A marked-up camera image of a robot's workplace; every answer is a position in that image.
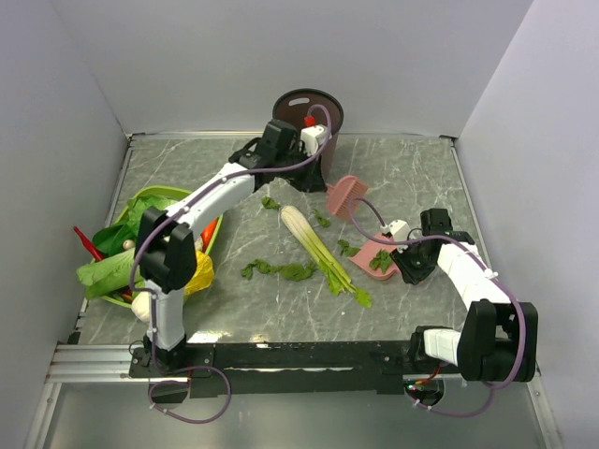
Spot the brown trash bin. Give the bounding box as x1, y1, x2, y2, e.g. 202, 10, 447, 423
272, 88, 344, 180

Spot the orange carrot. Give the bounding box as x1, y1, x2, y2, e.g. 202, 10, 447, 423
201, 218, 219, 245

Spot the green scrap right of bin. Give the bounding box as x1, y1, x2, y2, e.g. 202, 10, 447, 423
338, 239, 360, 257

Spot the pink hand brush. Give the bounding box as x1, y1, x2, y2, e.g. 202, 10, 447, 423
327, 175, 369, 221

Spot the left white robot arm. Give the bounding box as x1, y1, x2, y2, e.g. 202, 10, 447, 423
132, 116, 331, 376

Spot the white green bok choy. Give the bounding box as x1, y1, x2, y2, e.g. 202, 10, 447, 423
76, 249, 135, 299

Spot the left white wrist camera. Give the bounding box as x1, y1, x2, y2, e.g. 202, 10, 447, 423
300, 124, 329, 157

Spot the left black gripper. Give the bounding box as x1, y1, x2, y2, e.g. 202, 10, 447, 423
276, 147, 329, 195

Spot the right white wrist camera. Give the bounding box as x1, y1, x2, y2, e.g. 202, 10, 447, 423
381, 219, 411, 241

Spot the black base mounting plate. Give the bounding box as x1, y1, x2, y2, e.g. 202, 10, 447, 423
129, 340, 441, 398

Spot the green leafy lettuce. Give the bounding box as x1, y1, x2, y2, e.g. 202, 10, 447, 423
92, 195, 176, 256

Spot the aluminium frame rail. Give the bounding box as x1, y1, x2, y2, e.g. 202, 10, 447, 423
44, 340, 540, 385

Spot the red chili pepper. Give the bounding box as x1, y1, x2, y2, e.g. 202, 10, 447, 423
73, 226, 105, 262

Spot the celery stalk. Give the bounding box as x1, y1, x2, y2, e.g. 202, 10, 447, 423
279, 206, 373, 308

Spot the yellow napa cabbage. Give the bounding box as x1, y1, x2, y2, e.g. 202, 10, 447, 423
184, 251, 215, 296

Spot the green vegetable basket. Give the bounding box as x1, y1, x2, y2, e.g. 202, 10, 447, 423
77, 186, 223, 309

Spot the long green paper scrap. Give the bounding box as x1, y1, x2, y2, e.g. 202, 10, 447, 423
240, 259, 318, 282

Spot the green scrap near celery root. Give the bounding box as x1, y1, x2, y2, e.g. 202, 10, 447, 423
261, 196, 280, 210

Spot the green scrap by bin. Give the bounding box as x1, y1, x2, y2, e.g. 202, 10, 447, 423
313, 209, 331, 228

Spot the green scrap front right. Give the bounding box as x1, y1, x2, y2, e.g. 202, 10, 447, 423
369, 250, 394, 274

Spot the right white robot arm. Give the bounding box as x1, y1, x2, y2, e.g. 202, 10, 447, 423
391, 209, 538, 383

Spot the pink dustpan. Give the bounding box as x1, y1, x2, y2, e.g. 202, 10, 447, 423
349, 239, 400, 281

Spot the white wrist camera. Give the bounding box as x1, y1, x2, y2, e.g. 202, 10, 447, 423
381, 219, 411, 241
300, 124, 329, 157

